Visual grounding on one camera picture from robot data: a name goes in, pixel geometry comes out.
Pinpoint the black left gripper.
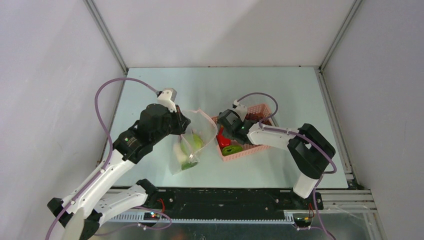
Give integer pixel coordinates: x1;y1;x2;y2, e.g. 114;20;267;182
151;104;191;144

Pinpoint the red bell pepper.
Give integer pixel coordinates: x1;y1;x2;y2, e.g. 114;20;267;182
216;126;231;149

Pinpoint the pink perforated plastic basket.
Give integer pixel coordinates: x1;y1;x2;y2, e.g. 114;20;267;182
215;103;271;162

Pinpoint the green leafy lettuce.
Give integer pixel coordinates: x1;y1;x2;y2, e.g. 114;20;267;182
180;133;205;155

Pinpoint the clear zip top bag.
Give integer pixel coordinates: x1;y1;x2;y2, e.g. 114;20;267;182
169;108;218;175

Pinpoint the white radish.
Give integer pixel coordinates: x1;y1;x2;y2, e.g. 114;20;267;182
173;142;188;165

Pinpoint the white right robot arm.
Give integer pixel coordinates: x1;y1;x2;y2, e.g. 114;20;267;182
217;109;337;209

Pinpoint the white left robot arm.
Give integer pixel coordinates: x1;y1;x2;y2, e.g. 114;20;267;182
45;103;191;240

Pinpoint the green bell pepper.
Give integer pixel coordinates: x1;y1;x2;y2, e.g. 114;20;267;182
221;145;243;157

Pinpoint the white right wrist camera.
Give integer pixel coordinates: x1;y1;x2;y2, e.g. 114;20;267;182
232;102;248;122

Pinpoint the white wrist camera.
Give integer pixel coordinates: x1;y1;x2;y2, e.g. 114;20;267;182
232;102;248;122
157;88;177;113

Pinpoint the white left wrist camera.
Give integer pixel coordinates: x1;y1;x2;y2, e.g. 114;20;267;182
157;88;177;113

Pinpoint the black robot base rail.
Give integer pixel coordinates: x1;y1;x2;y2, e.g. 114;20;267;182
142;187;324;221

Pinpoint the left aluminium frame post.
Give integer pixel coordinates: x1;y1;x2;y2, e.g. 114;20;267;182
83;0;129;76

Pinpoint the aluminium frame post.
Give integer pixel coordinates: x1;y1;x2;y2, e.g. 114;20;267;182
318;0;364;73
83;0;129;76

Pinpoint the right aluminium frame post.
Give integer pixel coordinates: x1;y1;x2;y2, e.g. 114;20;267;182
318;0;364;73

